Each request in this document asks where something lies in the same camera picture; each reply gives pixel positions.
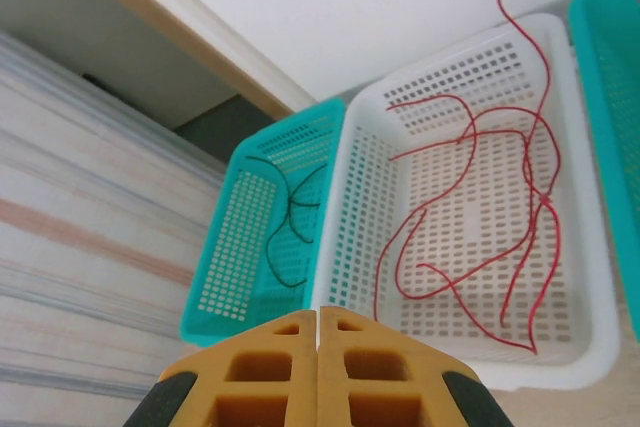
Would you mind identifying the thin red cable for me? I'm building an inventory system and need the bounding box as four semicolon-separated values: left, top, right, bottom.
394;209;526;301
388;129;539;163
372;93;477;321
415;106;562;356
486;0;551;333

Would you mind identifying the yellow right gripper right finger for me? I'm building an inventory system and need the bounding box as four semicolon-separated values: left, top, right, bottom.
318;307;515;427

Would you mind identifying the teal plastic basket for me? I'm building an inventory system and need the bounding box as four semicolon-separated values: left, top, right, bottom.
179;98;349;351
567;0;640;343

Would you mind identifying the white plastic basket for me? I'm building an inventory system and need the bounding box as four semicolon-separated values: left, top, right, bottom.
309;12;624;393

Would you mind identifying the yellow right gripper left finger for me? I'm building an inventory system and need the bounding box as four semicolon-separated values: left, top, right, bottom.
122;307;319;427

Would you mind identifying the thin black cable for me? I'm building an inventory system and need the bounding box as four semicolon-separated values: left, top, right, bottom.
287;162;329;246
243;156;309;291

